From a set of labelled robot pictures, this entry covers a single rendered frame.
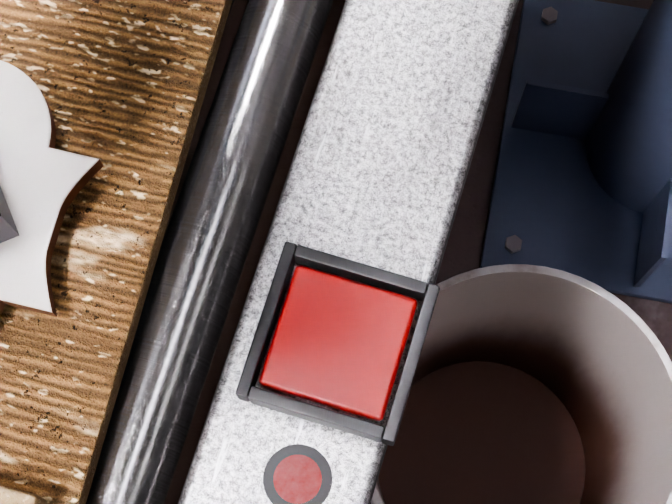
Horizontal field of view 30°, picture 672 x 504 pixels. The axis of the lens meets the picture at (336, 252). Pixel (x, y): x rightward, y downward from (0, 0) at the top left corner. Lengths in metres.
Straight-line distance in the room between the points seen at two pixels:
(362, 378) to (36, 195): 0.17
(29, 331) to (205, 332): 0.08
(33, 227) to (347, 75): 0.17
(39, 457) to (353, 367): 0.15
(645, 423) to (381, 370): 0.72
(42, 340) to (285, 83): 0.17
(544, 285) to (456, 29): 0.59
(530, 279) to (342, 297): 0.62
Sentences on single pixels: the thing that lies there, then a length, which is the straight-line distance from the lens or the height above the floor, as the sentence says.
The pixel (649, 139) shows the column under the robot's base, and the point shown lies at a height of 0.22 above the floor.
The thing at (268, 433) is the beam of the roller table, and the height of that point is 0.91.
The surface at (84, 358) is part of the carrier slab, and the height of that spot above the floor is 0.94.
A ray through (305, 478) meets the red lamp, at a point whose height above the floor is 0.92.
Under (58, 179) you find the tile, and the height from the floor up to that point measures 0.96.
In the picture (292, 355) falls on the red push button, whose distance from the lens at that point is 0.58.
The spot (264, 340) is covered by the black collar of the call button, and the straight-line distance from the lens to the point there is 0.58.
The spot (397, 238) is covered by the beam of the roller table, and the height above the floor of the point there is 0.92.
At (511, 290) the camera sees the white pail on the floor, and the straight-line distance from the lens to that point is 1.23.
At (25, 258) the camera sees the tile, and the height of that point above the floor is 0.96.
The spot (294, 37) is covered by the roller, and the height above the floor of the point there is 0.92.
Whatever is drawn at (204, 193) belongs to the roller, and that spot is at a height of 0.92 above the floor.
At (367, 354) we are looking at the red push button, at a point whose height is 0.93.
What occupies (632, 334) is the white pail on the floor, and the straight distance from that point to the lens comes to 1.21.
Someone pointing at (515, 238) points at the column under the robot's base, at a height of 0.02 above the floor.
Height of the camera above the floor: 1.50
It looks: 75 degrees down
